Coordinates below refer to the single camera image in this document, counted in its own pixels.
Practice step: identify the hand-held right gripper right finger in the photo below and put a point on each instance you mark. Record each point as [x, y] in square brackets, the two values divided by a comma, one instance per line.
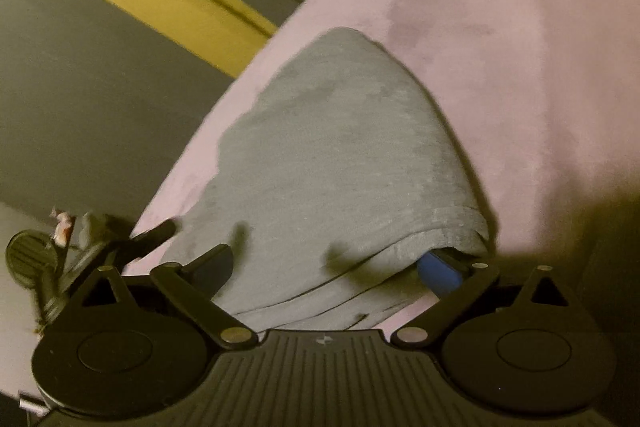
[440, 274]

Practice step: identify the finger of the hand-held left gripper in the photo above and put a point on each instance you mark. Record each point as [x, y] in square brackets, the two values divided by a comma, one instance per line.
[155, 232]

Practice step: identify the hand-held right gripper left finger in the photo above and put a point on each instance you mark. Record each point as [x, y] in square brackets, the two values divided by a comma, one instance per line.
[215, 268]

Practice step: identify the grey pants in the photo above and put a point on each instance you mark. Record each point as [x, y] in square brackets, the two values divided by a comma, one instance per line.
[325, 157]

